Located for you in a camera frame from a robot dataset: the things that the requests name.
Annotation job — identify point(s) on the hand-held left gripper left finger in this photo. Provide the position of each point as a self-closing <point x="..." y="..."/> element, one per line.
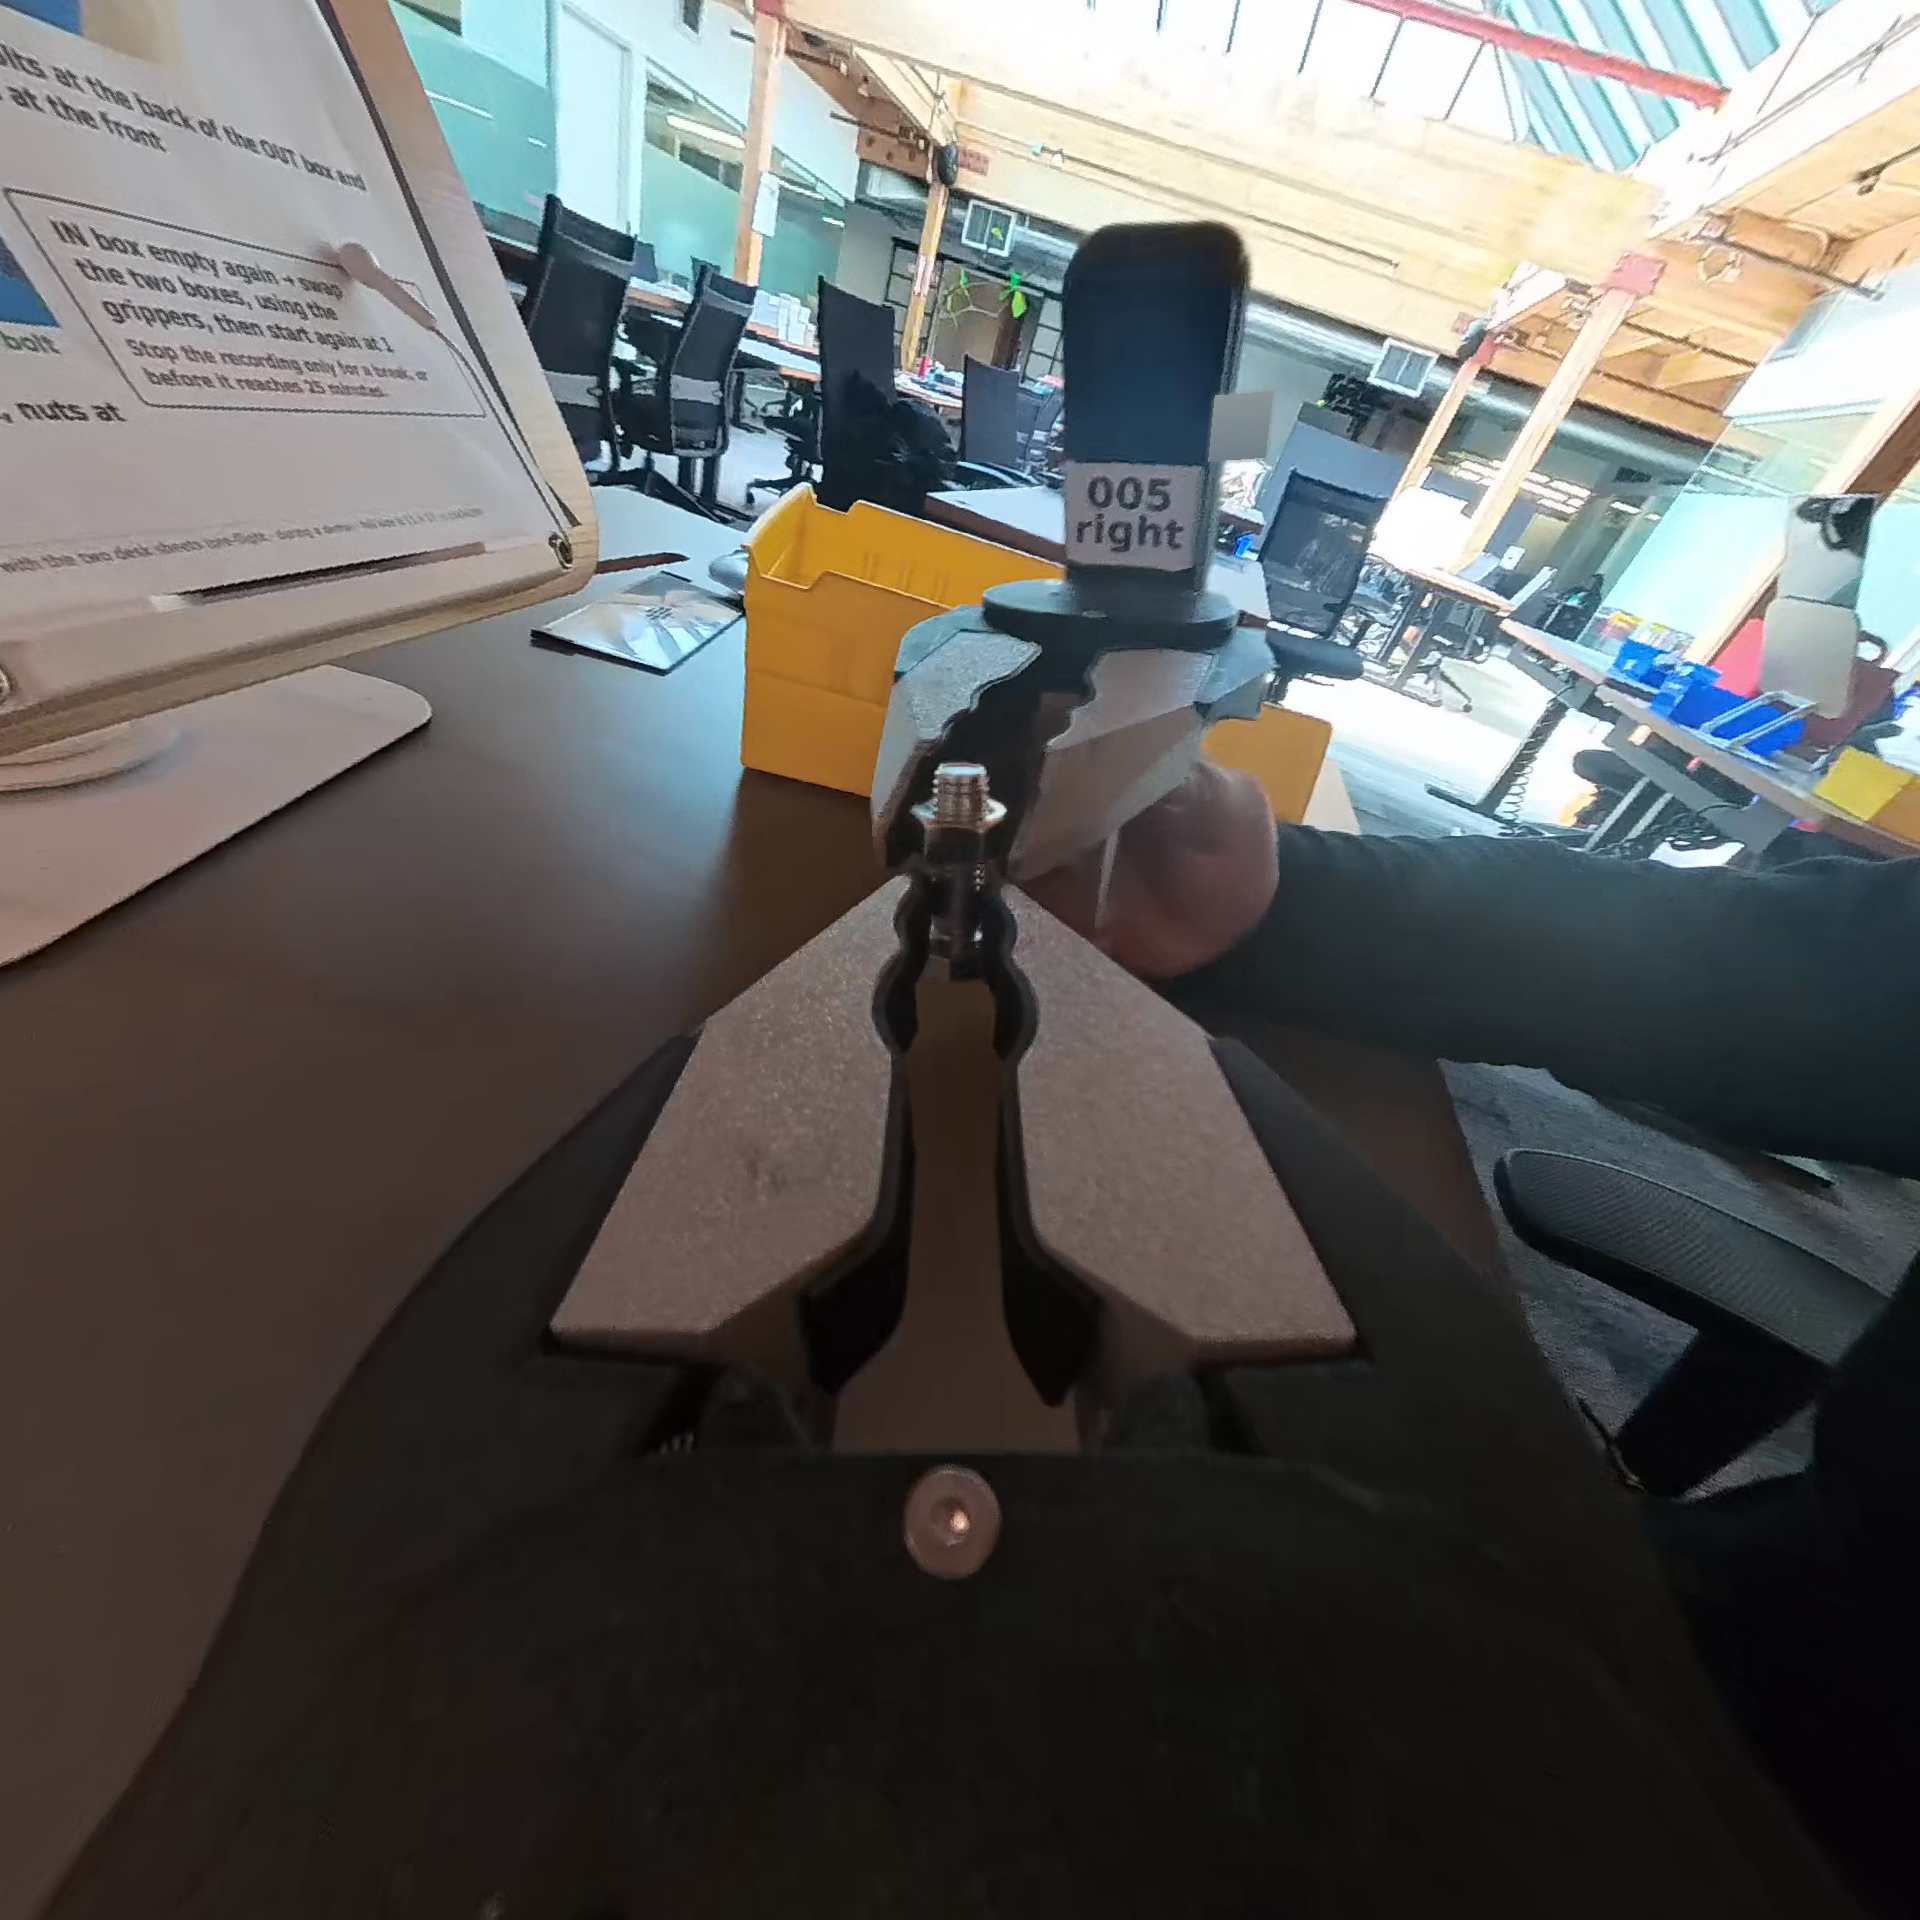
<point x="751" y="1170"/>

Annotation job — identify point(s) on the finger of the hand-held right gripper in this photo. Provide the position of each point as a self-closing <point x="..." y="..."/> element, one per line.
<point x="909" y="764"/>
<point x="1118" y="764"/>

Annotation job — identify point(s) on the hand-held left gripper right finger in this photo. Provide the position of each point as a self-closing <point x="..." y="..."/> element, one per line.
<point x="1172" y="1185"/>

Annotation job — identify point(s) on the steel hex bolt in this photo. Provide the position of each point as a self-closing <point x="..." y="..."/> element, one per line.
<point x="962" y="782"/>

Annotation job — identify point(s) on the steel hex nut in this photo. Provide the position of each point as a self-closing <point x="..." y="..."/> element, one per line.
<point x="956" y="849"/>

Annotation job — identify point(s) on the yellow storage bin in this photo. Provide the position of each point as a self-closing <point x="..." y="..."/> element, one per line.
<point x="827" y="676"/>

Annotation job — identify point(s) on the person's right forearm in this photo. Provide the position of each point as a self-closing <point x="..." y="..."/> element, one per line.
<point x="1576" y="975"/>

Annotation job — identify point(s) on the person's right hand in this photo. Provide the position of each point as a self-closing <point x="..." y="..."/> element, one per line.
<point x="1200" y="886"/>

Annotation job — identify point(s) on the small silver object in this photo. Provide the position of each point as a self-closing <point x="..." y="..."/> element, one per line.
<point x="728" y="569"/>

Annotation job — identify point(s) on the black mesh office chair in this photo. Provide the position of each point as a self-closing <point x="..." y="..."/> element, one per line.
<point x="1320" y="556"/>

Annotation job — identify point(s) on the black backpack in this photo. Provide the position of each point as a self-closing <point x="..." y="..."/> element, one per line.
<point x="893" y="450"/>

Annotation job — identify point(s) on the shiny printed packet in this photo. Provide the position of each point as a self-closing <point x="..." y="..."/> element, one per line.
<point x="638" y="623"/>

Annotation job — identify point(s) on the black chair armrest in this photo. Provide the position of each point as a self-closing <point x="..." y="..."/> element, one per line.
<point x="1680" y="1244"/>

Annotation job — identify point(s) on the printed instruction sheet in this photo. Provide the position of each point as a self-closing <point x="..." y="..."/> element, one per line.
<point x="224" y="376"/>

